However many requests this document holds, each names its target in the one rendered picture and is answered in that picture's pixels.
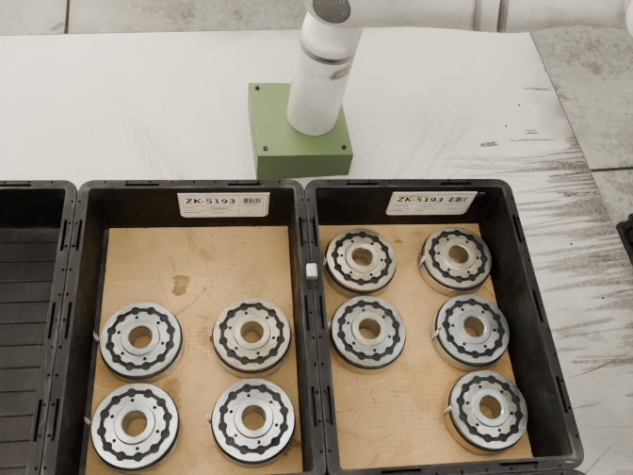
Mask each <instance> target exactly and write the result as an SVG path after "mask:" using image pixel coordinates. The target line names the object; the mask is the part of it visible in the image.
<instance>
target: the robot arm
mask: <svg viewBox="0 0 633 475"><path fill-rule="evenodd" d="M303 2H304V5H305V7H306V9H307V13H306V16H305V18H304V21H303V24H302V28H301V33H300V42H299V48H298V53H297V58H296V63H295V67H294V73H293V77H292V82H291V88H290V92H289V98H288V105H287V111H286V118H287V120H288V122H289V123H290V125H291V126H292V127H293V128H294V129H296V130H297V131H299V132H301V133H302V134H305V135H308V136H320V135H324V134H326V133H328V132H330V131H331V130H332V129H333V128H334V125H335V123H336V119H337V116H338V112H339V109H340V107H341V103H342V100H343V96H344V93H345V89H346V86H347V83H348V80H349V74H350V71H351V67H352V63H353V60H354V57H355V54H356V51H357V47H358V44H359V41H360V38H361V37H362V34H363V31H364V28H365V27H384V26H409V27H426V28H446V29H459V30H466V31H475V32H488V33H497V32H498V33H524V32H531V31H538V30H544V29H548V28H554V27H559V26H566V25H595V26H603V27H610V28H617V29H622V30H626V31H628V33H629V35H630V36H631V38H632V39H633V0H303Z"/></svg>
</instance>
